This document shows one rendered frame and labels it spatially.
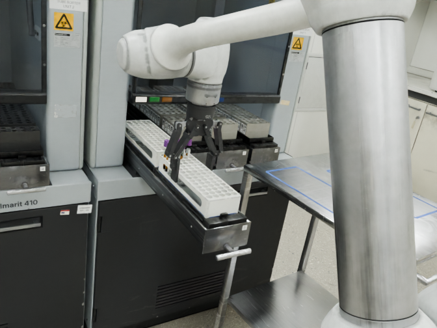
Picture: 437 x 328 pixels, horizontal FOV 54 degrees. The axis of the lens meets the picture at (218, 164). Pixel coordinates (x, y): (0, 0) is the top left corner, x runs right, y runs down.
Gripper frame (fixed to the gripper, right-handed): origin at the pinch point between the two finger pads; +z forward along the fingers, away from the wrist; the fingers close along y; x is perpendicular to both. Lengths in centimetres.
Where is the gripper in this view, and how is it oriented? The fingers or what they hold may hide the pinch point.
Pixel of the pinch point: (192, 171)
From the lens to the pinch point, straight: 121.7
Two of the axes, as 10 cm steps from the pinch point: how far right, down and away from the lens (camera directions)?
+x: -5.1, -4.1, 7.6
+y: 8.5, -0.8, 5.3
